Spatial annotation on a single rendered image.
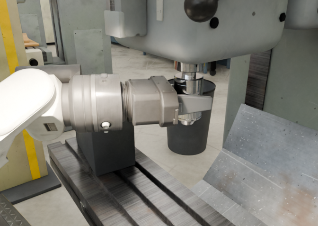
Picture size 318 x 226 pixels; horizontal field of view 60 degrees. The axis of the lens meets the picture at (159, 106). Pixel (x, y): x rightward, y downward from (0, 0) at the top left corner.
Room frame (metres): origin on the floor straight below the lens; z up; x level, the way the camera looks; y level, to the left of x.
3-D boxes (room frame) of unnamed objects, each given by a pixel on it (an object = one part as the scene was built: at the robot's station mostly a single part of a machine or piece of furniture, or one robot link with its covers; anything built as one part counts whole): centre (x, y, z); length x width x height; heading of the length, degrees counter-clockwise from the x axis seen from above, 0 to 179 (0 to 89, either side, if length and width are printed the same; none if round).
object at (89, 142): (0.75, 0.17, 1.03); 0.22 x 0.12 x 0.20; 29
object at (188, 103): (0.39, -0.05, 1.23); 0.06 x 0.02 x 0.03; 101
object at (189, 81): (0.42, -0.05, 1.26); 0.05 x 0.05 x 0.01
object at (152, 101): (0.40, 0.04, 1.23); 0.13 x 0.12 x 0.10; 11
